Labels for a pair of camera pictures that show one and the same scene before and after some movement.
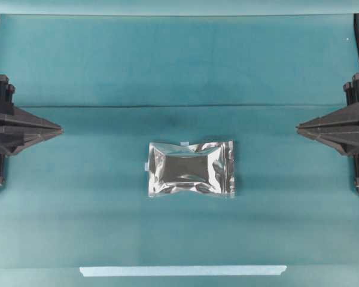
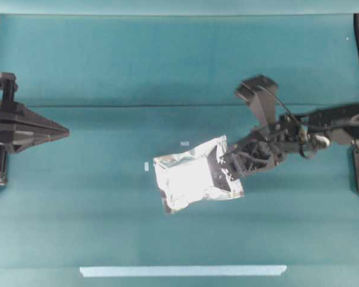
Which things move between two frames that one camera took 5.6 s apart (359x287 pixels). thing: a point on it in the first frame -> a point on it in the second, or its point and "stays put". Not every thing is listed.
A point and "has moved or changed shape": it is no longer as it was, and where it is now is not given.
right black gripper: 349,128 -> 264,148
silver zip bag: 198,169 has moved or changed shape
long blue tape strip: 182,271 stays put
